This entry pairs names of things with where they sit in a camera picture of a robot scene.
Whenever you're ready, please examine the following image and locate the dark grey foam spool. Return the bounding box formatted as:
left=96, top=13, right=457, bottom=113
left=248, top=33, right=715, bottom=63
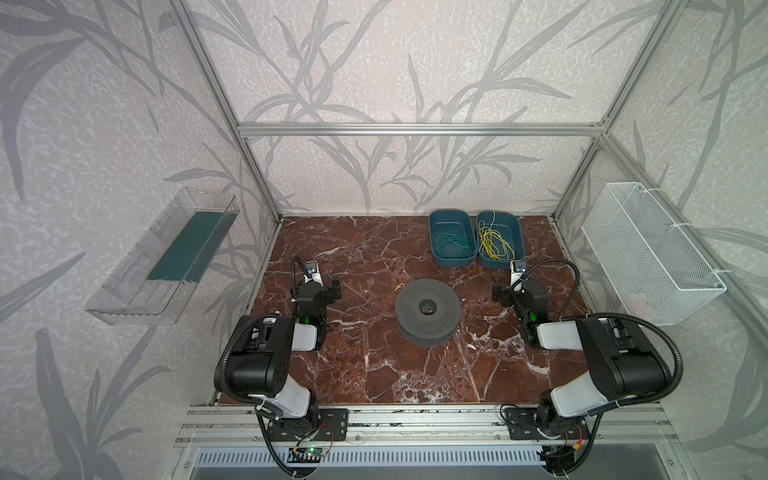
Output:
left=395, top=279, right=461, bottom=348

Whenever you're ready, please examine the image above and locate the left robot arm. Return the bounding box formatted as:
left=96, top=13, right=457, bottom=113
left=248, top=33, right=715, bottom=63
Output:
left=213, top=255, right=341, bottom=439

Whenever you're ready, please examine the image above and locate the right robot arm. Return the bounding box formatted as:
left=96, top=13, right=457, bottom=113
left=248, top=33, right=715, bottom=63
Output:
left=492, top=260, right=684, bottom=440

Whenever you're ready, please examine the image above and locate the right teal plastic bin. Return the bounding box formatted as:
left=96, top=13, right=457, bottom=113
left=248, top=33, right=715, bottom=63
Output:
left=476, top=210, right=525, bottom=270

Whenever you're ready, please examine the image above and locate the teal plastic bin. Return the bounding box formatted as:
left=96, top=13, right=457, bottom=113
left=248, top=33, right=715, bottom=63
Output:
left=428, top=209, right=477, bottom=268
left=476, top=210, right=525, bottom=270

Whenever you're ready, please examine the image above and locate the left teal plastic bin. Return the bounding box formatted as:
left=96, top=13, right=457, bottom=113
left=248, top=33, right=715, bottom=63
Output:
left=428, top=209, right=477, bottom=268

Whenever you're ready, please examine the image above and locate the pink object in basket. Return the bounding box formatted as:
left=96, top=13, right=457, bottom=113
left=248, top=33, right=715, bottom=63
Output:
left=625, top=293, right=655, bottom=318

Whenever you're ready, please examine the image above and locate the green circuit board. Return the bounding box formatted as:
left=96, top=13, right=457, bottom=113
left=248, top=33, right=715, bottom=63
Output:
left=288, top=446, right=330, bottom=464

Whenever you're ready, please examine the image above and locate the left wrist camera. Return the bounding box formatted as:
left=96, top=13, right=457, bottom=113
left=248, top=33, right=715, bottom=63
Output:
left=303, top=261, right=323, bottom=286

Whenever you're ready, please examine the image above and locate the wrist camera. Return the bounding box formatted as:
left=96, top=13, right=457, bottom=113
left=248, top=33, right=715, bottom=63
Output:
left=303, top=261, right=323, bottom=286
left=510, top=260, right=527, bottom=292

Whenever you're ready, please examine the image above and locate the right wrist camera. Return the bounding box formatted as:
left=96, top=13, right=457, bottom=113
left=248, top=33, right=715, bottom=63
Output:
left=510, top=260, right=527, bottom=292

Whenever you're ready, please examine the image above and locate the green cable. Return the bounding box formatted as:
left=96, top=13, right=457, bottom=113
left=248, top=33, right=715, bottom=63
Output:
left=433, top=224, right=475, bottom=259

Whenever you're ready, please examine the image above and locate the white wire mesh basket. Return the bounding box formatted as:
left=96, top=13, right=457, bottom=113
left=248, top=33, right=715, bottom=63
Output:
left=582, top=182, right=727, bottom=326

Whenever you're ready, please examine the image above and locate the clear plastic wall tray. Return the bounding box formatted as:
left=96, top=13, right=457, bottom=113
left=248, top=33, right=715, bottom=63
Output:
left=85, top=187, right=240, bottom=326

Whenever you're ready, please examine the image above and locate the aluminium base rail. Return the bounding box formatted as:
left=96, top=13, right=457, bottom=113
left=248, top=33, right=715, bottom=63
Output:
left=162, top=404, right=695, bottom=479

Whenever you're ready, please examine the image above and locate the aluminium frame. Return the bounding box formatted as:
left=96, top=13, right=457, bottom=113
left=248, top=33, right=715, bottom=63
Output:
left=164, top=0, right=768, bottom=361

